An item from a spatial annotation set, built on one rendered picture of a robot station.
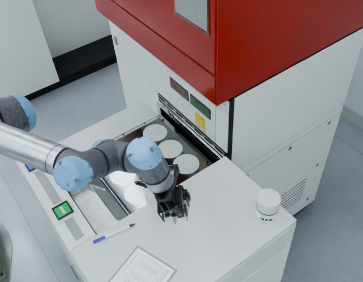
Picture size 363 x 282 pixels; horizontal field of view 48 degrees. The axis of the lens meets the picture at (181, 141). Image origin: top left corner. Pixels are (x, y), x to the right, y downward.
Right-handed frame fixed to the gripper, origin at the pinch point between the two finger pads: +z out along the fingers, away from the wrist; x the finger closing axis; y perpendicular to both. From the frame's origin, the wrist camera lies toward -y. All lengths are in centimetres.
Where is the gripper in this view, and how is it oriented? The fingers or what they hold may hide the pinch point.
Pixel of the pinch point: (182, 211)
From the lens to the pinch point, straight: 124.1
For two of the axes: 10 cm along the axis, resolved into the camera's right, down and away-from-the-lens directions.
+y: 0.7, 7.5, -6.5
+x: 9.5, -2.4, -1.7
